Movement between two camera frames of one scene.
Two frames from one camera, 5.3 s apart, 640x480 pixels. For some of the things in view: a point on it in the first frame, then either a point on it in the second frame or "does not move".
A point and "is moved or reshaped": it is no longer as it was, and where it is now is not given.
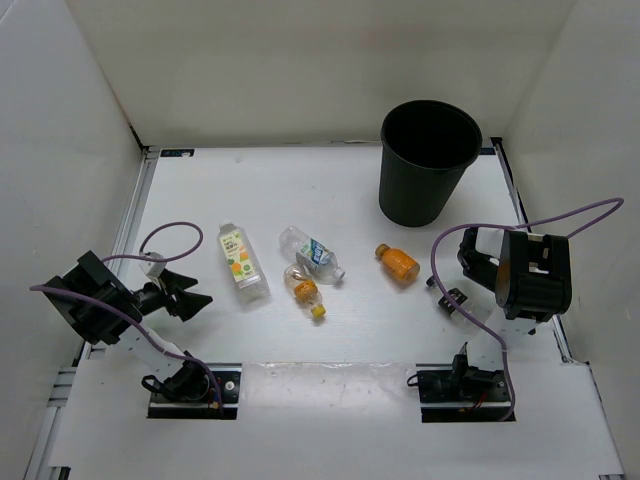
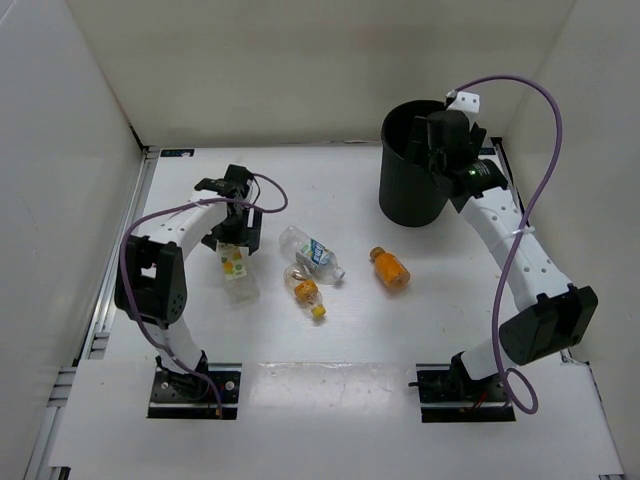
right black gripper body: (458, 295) → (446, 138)
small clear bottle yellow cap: (304, 290) does not move
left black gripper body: (154, 297) → (234, 230)
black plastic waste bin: (425, 148) does not move
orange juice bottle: (397, 264) is moved or reshaped
